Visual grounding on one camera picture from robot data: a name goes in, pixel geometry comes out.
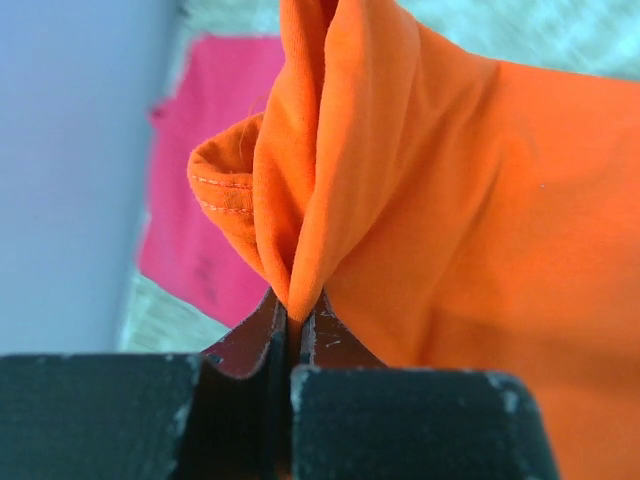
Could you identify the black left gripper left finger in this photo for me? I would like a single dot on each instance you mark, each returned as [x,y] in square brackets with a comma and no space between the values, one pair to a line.
[210,415]

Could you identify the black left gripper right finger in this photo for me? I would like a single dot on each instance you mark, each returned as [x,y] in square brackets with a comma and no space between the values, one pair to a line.
[353,417]

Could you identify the orange t shirt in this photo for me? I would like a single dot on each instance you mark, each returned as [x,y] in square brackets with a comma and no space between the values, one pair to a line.
[459,211]

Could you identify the folded magenta t shirt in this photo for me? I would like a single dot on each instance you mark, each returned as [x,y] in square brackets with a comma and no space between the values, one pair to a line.
[225,80]

